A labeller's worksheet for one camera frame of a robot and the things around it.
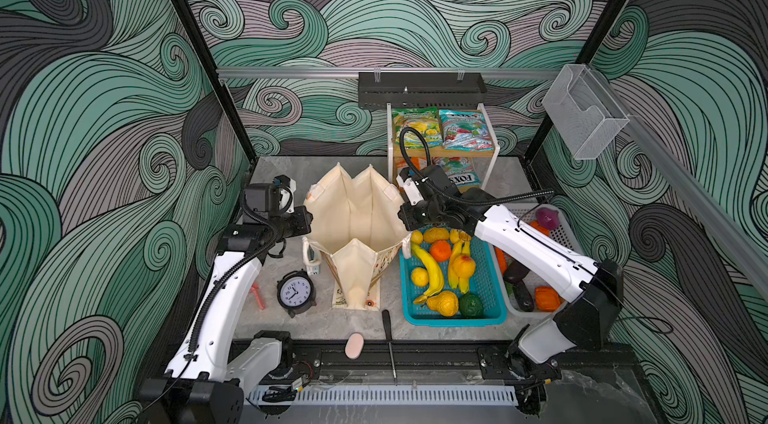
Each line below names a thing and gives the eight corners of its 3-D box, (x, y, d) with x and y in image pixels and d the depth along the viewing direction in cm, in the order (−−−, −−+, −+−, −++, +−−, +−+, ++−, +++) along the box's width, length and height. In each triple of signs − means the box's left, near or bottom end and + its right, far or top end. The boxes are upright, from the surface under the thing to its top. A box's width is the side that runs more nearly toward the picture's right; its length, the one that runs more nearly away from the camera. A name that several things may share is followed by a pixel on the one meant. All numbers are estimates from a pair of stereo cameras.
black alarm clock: (282, 320, 82) (279, 317, 79) (277, 279, 89) (275, 275, 87) (319, 308, 84) (317, 304, 81) (311, 269, 92) (310, 265, 89)
